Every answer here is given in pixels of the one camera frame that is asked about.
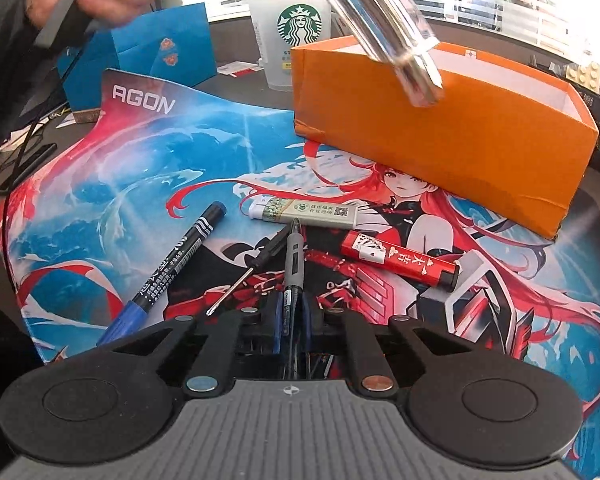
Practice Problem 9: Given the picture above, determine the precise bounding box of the silver pen tube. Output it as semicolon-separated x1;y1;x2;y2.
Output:
248;197;359;227

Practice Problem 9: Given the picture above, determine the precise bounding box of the red lighter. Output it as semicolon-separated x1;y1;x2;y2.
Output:
341;230;461;291

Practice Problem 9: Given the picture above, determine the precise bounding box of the grey pen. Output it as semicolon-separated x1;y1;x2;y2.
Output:
280;217;306;381

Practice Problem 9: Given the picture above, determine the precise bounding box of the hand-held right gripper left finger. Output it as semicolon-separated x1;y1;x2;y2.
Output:
97;292;287;398

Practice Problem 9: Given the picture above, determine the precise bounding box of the orange cardboard box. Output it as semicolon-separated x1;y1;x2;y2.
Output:
290;35;600;241

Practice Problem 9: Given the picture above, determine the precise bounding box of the black flat device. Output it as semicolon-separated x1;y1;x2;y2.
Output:
0;142;58;197

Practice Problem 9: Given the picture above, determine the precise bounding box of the black marker blue cap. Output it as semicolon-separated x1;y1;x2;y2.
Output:
96;201;227;348

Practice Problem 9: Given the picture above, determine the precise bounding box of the person's left forearm black sleeve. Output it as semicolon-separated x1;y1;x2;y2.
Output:
0;0;86;171

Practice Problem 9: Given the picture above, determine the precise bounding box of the small brown packet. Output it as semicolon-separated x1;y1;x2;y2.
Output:
55;109;103;126

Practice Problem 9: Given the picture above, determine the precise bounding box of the frosted plastic cup green logo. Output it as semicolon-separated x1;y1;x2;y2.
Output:
247;0;338;93

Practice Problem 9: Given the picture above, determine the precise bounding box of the printed anime mouse mat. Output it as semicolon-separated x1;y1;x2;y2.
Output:
0;67;600;466

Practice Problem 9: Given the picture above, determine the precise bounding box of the blue paper bag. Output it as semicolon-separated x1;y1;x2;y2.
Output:
57;2;218;111

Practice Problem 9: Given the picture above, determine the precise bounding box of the beige building brick plate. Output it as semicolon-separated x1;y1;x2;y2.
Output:
566;61;600;87

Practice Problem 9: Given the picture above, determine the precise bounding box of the clear metallic perfume bottle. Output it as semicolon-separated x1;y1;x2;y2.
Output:
301;0;445;109

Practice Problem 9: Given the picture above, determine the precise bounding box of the small black screwdriver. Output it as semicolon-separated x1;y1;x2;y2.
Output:
205;222;293;317

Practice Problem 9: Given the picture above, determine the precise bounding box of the red white card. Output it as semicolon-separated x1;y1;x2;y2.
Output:
216;60;265;78

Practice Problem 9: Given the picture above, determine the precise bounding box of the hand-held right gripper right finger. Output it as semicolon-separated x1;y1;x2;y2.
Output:
299;294;481;397

